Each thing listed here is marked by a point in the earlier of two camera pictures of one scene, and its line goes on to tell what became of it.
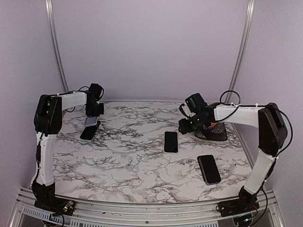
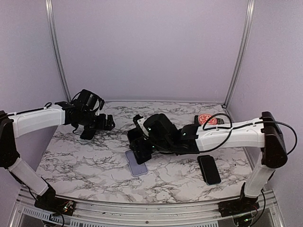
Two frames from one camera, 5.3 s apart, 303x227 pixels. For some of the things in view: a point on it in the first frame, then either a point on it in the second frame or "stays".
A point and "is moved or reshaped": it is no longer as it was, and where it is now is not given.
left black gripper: (101, 111) -> (101, 125)
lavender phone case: (91, 121) is moved or reshaped
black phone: (89, 131) stays
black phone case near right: (210, 171) stays
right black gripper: (184, 128) -> (140, 148)
